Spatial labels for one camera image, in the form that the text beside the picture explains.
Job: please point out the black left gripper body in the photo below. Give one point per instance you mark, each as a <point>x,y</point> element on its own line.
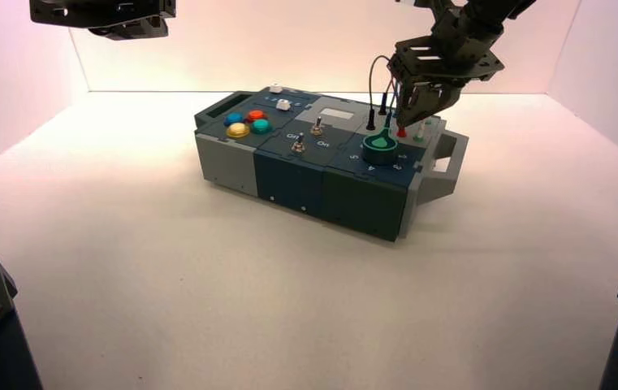
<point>99,11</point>

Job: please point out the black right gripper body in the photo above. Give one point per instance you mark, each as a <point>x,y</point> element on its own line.
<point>448,64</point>

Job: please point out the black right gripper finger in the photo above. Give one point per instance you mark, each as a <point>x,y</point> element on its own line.
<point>435,103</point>
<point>408,99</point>

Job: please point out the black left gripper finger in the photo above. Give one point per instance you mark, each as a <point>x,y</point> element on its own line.
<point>110,34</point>
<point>148,29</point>

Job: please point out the green rotary knob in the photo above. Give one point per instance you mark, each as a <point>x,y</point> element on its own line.
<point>379,152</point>

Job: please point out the white rectangular display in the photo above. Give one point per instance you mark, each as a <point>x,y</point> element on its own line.
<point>336,113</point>

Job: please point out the blue round push button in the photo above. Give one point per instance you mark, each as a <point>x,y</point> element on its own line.
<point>233,119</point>

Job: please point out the yellow round push button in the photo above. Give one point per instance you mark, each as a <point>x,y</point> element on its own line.
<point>238,130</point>

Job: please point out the red round push button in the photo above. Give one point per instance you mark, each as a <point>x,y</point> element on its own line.
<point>256,115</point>

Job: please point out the grey and teal task box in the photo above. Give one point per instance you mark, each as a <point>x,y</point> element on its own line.
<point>287,177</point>

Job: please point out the teal round push button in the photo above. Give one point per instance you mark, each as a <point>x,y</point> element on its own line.
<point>261,126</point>

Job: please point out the metal toggle switch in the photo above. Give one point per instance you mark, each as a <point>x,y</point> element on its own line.
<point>299,145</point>
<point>316,128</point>

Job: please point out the small white rocker switch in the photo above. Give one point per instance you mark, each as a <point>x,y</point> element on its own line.
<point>284,104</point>
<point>276,88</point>

